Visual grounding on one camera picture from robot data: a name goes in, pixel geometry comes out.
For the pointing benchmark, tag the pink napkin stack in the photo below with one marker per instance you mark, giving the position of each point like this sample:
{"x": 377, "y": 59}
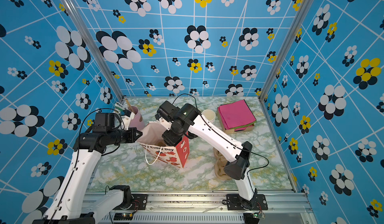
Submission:
{"x": 238, "y": 107}

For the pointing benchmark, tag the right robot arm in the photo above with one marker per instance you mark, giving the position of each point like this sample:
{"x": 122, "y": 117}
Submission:
{"x": 236, "y": 153}

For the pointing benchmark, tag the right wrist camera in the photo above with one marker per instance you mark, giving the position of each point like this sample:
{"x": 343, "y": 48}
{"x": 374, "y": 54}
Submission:
{"x": 165, "y": 123}

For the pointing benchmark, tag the pink utensil cup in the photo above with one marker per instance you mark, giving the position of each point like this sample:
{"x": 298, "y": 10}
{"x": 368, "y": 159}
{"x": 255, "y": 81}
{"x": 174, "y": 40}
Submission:
{"x": 137, "y": 121}

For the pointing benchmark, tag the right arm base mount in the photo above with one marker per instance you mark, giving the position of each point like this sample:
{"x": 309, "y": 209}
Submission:
{"x": 236, "y": 203}

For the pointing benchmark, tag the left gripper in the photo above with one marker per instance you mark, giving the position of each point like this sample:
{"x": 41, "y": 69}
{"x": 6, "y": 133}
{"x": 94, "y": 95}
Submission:
{"x": 132, "y": 136}

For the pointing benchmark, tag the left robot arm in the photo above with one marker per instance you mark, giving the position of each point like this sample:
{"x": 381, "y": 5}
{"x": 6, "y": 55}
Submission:
{"x": 67, "y": 206}

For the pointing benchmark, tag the stack of white paper cups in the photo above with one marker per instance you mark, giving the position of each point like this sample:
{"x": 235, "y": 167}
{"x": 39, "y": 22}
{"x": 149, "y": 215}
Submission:
{"x": 210, "y": 115}

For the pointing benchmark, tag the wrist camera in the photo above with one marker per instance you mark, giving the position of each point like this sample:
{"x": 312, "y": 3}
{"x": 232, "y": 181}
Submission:
{"x": 127, "y": 117}
{"x": 165, "y": 123}

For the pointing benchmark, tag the stack of cardboard cup carriers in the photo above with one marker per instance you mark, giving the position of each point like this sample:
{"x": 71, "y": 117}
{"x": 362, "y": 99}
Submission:
{"x": 219, "y": 166}

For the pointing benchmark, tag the cardboard napkin box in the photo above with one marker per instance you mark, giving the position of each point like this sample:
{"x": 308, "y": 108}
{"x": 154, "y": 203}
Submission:
{"x": 232, "y": 123}

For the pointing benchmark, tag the red white paper bag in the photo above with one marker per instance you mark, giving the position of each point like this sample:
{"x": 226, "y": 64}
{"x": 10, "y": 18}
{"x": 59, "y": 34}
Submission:
{"x": 154, "y": 144}

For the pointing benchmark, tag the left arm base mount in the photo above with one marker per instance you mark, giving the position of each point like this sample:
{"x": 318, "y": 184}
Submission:
{"x": 137, "y": 202}

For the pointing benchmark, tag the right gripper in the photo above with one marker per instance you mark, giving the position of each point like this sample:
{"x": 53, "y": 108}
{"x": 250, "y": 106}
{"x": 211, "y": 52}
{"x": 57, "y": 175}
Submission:
{"x": 170, "y": 138}

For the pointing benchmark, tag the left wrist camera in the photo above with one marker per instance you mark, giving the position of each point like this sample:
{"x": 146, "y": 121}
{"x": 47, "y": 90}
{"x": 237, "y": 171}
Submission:
{"x": 127, "y": 117}

